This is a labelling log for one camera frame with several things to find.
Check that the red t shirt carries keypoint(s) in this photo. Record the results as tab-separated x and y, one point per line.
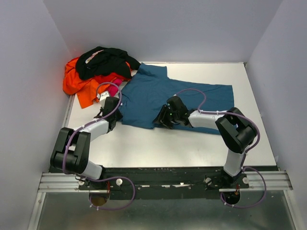
108	78

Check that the orange t shirt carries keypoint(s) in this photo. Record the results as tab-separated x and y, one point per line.
86	90

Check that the magenta pink t shirt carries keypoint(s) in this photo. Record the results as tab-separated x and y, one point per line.
113	90

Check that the teal blue t shirt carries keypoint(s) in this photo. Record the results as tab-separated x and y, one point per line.
151	86

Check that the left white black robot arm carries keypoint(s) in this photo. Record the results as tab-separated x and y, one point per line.
71	150

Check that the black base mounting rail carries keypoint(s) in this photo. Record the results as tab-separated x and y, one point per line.
170	183

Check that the black t shirt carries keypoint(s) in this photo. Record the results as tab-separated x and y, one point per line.
105	61

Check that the aluminium frame rail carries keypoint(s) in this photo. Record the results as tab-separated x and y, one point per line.
61	183

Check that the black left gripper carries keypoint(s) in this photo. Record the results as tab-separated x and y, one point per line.
120	115

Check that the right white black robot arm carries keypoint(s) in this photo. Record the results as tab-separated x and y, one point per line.
238	132

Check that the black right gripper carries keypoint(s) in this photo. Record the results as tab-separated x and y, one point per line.
162	118

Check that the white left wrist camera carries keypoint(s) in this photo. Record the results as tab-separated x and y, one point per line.
102	97

